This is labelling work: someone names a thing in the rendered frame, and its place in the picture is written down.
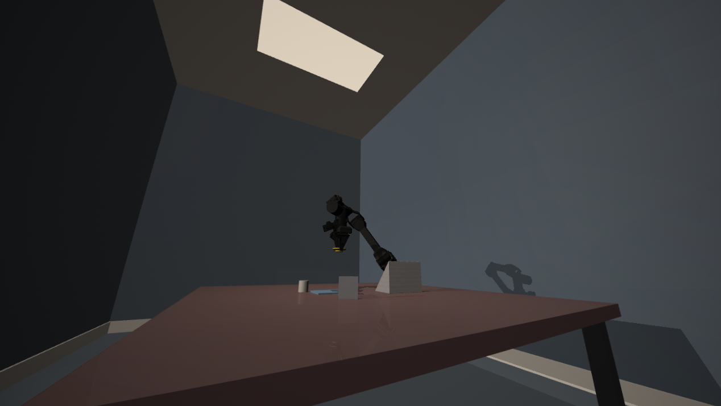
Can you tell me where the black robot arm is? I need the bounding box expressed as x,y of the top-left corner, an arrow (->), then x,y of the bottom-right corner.
322,194 -> 397,271

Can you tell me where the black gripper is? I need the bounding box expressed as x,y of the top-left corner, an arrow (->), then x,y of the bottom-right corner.
330,217 -> 352,251

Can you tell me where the light blue flat mat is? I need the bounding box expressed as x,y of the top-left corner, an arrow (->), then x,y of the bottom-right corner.
309,289 -> 338,295

